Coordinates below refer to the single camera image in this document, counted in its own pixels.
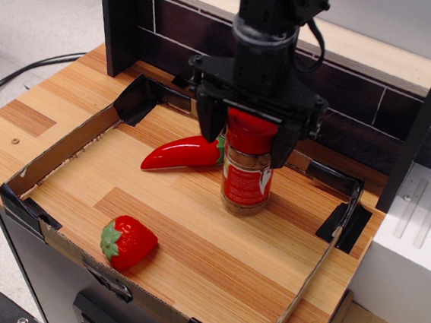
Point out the black device at bottom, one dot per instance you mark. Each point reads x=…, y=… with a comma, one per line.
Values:
x=89, y=309

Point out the dark brick-pattern back panel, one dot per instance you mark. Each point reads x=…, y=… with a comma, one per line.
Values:
x=368, y=120

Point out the red-capped basil spice bottle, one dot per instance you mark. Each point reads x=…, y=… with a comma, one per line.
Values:
x=247, y=172

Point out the red toy strawberry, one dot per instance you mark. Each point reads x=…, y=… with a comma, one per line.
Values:
x=125, y=241

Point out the light wooden shelf board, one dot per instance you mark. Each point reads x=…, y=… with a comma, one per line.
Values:
x=378, y=60

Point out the red toy chili pepper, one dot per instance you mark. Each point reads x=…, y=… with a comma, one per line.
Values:
x=190, y=151

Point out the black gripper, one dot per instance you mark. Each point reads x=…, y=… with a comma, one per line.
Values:
x=268, y=83

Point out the cardboard fence with black tape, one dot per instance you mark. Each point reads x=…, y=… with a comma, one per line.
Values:
x=289, y=263

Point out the black cabinet under table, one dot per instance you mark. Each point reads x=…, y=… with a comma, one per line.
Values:
x=55, y=279

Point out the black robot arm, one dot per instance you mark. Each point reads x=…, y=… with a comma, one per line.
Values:
x=273, y=25

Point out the white sink drainboard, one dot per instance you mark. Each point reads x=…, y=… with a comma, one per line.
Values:
x=394, y=279

